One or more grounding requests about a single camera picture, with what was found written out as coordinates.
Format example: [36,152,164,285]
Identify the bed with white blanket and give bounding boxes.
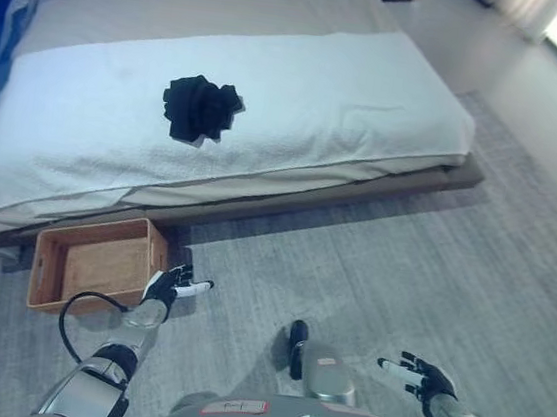
[0,0,507,307]

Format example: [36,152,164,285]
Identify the white curtain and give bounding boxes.
[423,0,557,48]

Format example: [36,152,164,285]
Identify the black crumpled clothes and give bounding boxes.
[156,70,250,154]

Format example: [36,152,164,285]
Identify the wooden box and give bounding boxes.
[24,205,173,328]

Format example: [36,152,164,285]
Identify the silver robot leg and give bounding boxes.
[294,340,362,407]

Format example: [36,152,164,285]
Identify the grey floor rug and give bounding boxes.
[0,38,557,417]

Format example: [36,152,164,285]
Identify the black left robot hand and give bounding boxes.
[139,259,216,318]

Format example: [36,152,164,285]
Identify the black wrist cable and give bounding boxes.
[53,287,133,370]

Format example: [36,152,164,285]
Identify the black robot foot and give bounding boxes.
[282,318,312,383]

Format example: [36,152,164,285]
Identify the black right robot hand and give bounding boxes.
[371,348,462,417]

